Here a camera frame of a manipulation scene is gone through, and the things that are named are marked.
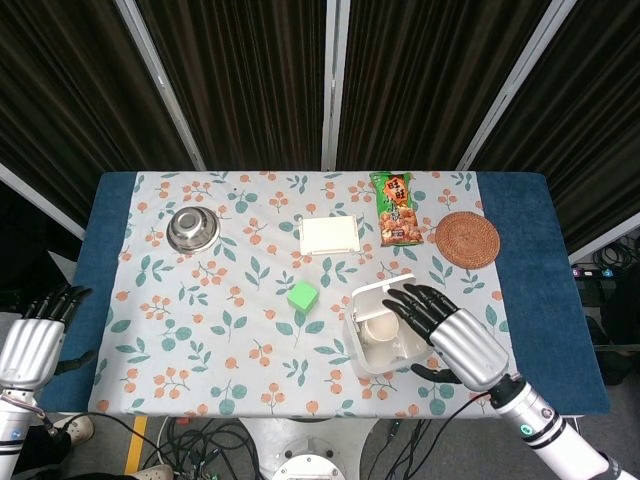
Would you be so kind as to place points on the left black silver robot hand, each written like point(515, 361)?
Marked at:
point(32, 340)

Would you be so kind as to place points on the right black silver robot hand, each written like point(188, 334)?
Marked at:
point(465, 340)

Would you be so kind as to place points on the white paper cup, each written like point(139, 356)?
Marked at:
point(380, 330)

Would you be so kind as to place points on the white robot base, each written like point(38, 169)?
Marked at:
point(315, 450)

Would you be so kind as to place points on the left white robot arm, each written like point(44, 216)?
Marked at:
point(12, 430)

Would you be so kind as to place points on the white plastic container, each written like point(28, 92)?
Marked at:
point(372, 357)

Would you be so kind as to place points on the floral fruit print tablecloth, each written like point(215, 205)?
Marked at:
point(225, 310)

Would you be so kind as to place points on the blue table cover cloth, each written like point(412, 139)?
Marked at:
point(540, 300)

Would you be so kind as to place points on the round woven rattan coaster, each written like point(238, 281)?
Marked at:
point(467, 240)

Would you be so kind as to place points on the white shoe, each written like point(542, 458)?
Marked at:
point(77, 432)
point(155, 472)

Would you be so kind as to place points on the black power strip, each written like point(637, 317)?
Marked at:
point(592, 273)

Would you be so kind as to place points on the green orange snack bag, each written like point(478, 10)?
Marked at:
point(397, 210)

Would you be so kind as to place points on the green cube block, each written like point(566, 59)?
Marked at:
point(302, 296)

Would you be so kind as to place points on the flat white plastic tray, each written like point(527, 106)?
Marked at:
point(329, 234)

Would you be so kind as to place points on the stainless steel bowl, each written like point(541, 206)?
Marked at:
point(192, 229)

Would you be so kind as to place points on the black pleated folding screen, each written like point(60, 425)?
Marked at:
point(250, 75)

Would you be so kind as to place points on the white screen frame post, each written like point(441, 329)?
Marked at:
point(40, 200)
point(336, 85)
point(160, 85)
point(515, 85)
point(605, 240)

